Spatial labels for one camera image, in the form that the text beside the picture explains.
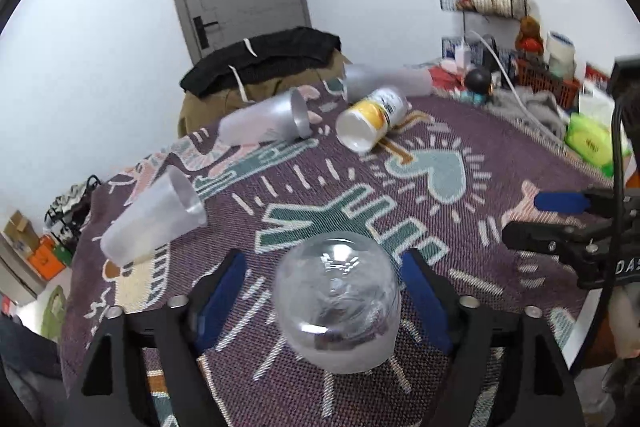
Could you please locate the orange box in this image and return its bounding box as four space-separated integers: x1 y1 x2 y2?
27 235 65 281

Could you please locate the green packet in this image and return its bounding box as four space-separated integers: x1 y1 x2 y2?
565 113 614 178

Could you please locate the black hooded garment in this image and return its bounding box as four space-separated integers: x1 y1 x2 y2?
180 26 342 98

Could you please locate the frosted plastic cup right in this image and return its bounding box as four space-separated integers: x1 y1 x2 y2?
342 64 433 103

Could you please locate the white power adapter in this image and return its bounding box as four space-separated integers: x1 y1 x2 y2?
454 42 472 70

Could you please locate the patterned purple woven blanket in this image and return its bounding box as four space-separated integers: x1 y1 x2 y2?
61 81 597 426

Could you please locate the clear faceted plastic cup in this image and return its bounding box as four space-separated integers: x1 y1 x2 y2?
272 232 401 374

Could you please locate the black shoe rack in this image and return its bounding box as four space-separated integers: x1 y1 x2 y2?
43 174 102 255

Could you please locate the frosted plastic cup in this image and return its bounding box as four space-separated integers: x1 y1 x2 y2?
342 64 433 103
100 166 207 268
218 89 311 146

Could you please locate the brown cardboard box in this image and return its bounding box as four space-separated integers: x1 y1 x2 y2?
3 210 40 259

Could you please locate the frosted plastic cup left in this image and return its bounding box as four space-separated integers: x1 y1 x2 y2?
100 166 207 268

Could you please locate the green floor mat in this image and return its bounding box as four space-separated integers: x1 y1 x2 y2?
40 285 66 343

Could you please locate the person's hand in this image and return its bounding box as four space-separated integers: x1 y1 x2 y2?
608 283 640 359

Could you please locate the frosted plastic cup middle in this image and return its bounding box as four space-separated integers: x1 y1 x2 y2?
218 89 311 146

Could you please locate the black door handle lock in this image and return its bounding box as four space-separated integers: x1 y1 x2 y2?
193 16 219 50

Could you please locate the yellow label drink cup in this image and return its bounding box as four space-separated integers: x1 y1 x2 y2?
335 87 411 154

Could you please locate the brown plush toy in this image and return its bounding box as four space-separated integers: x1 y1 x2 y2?
515 16 544 55

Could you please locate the black-haired toy figure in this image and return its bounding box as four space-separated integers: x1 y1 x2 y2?
459 67 492 106

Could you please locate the white charging cable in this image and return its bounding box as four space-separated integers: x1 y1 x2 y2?
462 28 566 143

